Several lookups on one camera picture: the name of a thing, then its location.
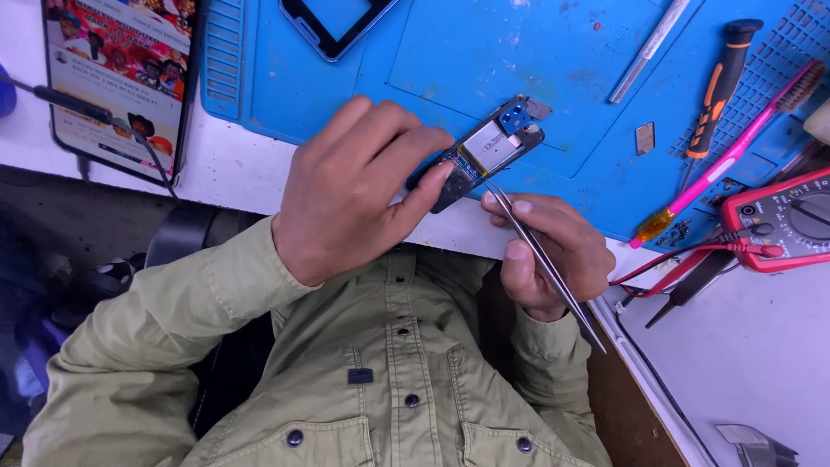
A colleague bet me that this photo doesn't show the person's left hand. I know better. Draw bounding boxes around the person's left hand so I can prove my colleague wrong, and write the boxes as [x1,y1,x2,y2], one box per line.
[272,96,455,287]

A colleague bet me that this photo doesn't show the person's right hand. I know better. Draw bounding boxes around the person's right hand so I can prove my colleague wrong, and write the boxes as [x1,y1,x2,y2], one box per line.
[481,191,617,323]

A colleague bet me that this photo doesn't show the silver metal tweezers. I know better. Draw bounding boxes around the silver metal tweezers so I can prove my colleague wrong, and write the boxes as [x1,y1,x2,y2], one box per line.
[485,180,608,355]

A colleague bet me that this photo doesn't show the mobile phone chassis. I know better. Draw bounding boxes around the mobile phone chassis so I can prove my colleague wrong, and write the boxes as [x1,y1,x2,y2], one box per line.
[406,95,552,215]

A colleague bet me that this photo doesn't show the pile of tiny black screws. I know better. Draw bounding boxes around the pile of tiny black screws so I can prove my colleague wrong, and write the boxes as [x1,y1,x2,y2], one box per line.
[655,218,695,248]

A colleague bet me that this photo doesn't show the black pointed tweezers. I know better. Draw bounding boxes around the black pointed tweezers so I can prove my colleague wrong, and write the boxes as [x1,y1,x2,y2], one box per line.
[645,249,737,329]

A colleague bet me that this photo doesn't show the black chair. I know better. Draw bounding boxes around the black chair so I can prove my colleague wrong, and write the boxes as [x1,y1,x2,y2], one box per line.
[144,204,223,271]

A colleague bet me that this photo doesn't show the blue repair mat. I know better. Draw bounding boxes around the blue repair mat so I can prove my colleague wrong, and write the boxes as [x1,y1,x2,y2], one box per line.
[201,0,830,255]

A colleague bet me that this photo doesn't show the pink toothbrush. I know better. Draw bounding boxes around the pink toothbrush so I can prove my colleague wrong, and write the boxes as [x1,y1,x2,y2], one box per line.
[629,60,826,250]

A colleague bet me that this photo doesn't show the olive green button shirt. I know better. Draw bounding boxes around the olive green button shirt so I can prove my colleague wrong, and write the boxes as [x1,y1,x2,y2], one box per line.
[182,243,613,467]

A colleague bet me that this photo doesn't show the red multimeter probe lead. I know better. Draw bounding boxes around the red multimeter probe lead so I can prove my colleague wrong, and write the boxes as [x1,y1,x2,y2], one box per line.
[610,241,785,299]

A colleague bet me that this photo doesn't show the black multimeter probe lead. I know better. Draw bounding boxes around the black multimeter probe lead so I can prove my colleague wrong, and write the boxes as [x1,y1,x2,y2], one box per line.
[615,222,776,307]

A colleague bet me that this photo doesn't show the silver metal rod tool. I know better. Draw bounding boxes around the silver metal rod tool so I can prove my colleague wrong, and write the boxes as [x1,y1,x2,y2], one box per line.
[607,0,692,105]

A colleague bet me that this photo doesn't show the red digital multimeter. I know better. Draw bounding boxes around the red digital multimeter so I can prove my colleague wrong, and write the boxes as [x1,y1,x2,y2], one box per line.
[720,167,830,274]

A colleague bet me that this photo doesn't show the black and orange screwdriver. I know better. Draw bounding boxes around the black and orange screwdriver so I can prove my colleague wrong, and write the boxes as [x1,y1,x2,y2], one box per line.
[680,19,765,190]

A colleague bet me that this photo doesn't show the black smartphone with lit screen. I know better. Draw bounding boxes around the black smartphone with lit screen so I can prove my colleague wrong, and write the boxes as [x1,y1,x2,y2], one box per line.
[41,0,203,189]

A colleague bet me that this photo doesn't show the grey metal tool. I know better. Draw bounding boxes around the grey metal tool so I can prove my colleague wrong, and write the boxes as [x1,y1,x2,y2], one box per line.
[715,423,800,467]

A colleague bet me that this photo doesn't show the beige rounded object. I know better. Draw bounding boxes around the beige rounded object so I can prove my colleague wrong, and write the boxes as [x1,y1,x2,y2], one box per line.
[803,97,830,145]

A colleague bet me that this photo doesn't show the blue rounded object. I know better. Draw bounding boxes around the blue rounded object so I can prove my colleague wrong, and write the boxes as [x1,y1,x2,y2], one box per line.
[0,63,18,119]

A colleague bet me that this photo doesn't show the thin black cable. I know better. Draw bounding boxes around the thin black cable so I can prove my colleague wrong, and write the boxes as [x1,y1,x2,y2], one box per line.
[613,310,721,467]

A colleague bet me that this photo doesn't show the black phone display frame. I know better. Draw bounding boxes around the black phone display frame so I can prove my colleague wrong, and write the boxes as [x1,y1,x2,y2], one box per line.
[279,0,400,63]

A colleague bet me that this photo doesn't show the black charging cable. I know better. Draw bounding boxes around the black charging cable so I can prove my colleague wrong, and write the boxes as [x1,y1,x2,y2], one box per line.
[0,70,180,202]

